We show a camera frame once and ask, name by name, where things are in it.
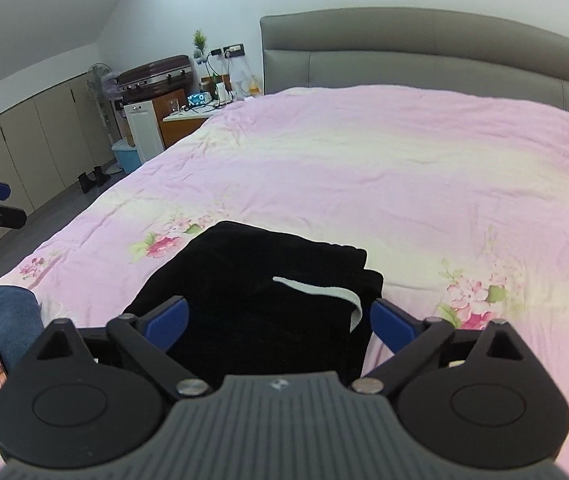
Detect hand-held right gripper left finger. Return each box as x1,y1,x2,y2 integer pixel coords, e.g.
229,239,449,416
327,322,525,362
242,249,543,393
37,296,210,400

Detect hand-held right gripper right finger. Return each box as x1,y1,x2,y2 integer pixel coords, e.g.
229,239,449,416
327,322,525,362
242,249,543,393
351,298,526,396

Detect black pants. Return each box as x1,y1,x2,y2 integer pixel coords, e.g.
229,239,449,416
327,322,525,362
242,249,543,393
123,220,385,391

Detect beige built-in wardrobe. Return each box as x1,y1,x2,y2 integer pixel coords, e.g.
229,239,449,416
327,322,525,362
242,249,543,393
0,72,118,271

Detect blue plastic bin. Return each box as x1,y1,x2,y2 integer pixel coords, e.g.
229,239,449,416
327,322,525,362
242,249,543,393
111,139,142,171

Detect pink floral bedspread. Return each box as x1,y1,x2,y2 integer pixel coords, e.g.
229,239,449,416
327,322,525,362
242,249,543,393
0,86,569,480

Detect standing fan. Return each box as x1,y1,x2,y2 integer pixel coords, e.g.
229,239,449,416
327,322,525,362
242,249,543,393
86,62,125,149

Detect white cabinet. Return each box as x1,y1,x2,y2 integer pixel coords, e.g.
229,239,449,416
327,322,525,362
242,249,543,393
123,99,166,165

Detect wooden bedside table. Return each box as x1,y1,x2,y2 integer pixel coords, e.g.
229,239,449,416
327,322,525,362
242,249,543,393
158,87,245,151

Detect maroon suitcase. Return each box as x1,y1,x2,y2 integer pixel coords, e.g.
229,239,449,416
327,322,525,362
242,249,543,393
116,55,199,104

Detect grey upholstered headboard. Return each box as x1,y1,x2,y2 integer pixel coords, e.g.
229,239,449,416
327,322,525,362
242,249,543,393
259,7,569,128

